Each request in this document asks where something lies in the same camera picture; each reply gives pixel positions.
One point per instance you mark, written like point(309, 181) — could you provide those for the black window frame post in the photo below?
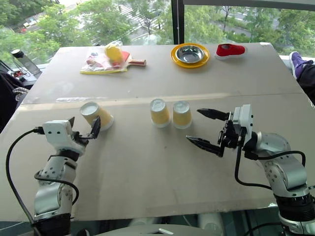
point(177, 22)

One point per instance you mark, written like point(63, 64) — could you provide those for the clear tape strip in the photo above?
point(73, 99)

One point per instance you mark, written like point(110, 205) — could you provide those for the red table tennis paddle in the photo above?
point(137, 62)

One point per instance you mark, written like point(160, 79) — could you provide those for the dark grey water bottle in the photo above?
point(25, 62)

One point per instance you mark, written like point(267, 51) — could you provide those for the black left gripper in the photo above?
point(80, 140)

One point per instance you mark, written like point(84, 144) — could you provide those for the yellow round object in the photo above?
point(113, 53)

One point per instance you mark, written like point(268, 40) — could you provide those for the grey robot torso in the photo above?
point(147, 231)

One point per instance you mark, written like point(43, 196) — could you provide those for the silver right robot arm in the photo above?
point(288, 172)

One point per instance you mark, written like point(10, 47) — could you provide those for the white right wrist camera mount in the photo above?
point(246, 115)

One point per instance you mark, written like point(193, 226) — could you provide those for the dark trouser leg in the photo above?
point(307, 81)

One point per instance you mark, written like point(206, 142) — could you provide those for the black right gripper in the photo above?
point(231, 137)

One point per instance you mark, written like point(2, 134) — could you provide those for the stainless steel bowl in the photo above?
point(190, 55)

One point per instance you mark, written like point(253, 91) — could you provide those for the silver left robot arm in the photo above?
point(49, 194)

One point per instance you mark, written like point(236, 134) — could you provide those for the clear plastic bag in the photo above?
point(96, 65)

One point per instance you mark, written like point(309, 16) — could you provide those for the dark bag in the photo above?
point(7, 98)

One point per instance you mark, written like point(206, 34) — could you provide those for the red slip-on shoe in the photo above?
point(230, 51)

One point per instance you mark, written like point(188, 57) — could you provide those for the yellow white paper cup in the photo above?
point(103, 115)
point(182, 119)
point(160, 116)

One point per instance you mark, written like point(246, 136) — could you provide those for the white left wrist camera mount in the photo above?
point(57, 134)

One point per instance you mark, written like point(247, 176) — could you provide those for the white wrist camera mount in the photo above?
point(246, 115)
point(57, 134)

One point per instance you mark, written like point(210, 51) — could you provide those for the yellow plastic plate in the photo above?
point(177, 62)

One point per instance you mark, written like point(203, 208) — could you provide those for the purple sneaker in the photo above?
point(296, 61)

